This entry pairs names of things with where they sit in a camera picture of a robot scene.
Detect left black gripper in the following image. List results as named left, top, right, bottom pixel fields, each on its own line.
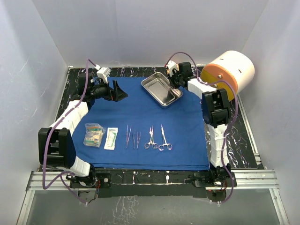
left=90, top=78, right=128, bottom=102

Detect metal instrument tray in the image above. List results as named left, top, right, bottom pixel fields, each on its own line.
left=141, top=72, right=183, bottom=108

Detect blue surgical drape cloth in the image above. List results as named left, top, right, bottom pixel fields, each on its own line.
left=72, top=77, right=209, bottom=171

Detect green packaged surgical supplies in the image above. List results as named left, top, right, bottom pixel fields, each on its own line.
left=83, top=123, right=106, bottom=148

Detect glove packet teal orange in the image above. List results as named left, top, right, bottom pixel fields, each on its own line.
left=83, top=124, right=104, bottom=146

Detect white suture packet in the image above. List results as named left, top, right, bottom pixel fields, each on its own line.
left=104, top=127, right=118, bottom=150

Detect steel hemostat clamp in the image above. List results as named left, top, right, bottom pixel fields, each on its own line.
left=144, top=126, right=158, bottom=149

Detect steel surgical scissors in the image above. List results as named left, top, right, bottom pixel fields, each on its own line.
left=158, top=125, right=173, bottom=151

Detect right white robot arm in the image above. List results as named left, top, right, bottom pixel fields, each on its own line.
left=165, top=61, right=230, bottom=186

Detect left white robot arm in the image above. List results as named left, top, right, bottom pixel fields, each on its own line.
left=38, top=73, right=128, bottom=187

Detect white cylindrical drawer container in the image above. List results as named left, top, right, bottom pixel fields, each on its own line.
left=200, top=50, right=255, bottom=94

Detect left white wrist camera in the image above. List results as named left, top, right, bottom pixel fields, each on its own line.
left=95, top=64, right=111, bottom=84

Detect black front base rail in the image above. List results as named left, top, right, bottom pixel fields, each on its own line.
left=70, top=170, right=235, bottom=199

